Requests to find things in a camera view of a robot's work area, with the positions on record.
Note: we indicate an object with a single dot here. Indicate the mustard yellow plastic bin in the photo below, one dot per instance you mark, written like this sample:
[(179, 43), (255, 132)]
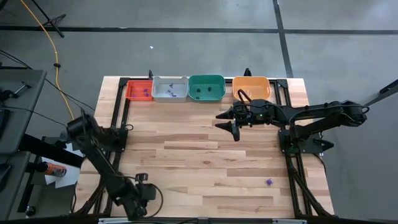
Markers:
[(258, 87)]

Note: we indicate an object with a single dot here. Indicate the grey plastic bin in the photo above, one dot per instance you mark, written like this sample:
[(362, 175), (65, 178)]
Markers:
[(169, 88)]

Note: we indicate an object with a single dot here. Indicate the green plastic bin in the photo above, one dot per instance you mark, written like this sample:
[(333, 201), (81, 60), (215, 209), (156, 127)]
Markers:
[(217, 84)]

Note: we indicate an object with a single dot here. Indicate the orange spray can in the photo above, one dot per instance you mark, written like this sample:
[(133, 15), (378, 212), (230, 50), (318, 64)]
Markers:
[(56, 170)]

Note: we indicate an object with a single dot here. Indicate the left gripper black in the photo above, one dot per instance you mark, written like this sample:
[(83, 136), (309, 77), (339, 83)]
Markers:
[(146, 193)]

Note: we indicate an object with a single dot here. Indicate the black aluminium table frame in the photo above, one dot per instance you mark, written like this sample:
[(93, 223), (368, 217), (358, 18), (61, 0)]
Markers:
[(281, 82)]

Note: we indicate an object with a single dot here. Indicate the red-orange slotted basket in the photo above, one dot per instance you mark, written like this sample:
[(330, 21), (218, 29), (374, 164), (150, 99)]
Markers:
[(140, 90)]

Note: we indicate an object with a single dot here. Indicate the grey side table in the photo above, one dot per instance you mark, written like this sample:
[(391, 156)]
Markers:
[(18, 124)]

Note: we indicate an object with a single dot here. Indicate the black support beam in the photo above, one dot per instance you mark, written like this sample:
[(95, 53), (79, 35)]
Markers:
[(46, 149)]

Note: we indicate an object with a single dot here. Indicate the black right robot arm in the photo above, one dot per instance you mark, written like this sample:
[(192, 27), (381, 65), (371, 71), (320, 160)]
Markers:
[(323, 113)]

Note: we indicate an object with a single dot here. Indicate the black table clamp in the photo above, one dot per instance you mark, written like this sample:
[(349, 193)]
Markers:
[(247, 73), (150, 74)]

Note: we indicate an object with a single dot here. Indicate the silver metal bracket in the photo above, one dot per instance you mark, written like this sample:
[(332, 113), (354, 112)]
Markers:
[(115, 220), (289, 221)]

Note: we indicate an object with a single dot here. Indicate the grey desk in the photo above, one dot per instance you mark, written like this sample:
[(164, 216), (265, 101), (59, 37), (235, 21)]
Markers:
[(15, 203)]

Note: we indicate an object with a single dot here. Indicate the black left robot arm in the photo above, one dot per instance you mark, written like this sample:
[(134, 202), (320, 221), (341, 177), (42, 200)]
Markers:
[(99, 155)]

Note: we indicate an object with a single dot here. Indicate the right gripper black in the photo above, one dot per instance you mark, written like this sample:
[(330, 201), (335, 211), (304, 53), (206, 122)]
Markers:
[(252, 115)]

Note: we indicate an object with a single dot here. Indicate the black caster wheel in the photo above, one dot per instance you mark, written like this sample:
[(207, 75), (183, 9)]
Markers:
[(30, 211)]

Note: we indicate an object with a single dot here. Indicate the black tripod stand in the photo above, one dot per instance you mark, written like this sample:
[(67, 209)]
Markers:
[(49, 21)]

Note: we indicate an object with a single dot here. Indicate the black stand leg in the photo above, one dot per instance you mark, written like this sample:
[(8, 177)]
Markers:
[(388, 91)]

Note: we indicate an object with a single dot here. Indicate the white paper sheet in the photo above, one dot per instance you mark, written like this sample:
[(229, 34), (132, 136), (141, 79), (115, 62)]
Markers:
[(68, 179)]

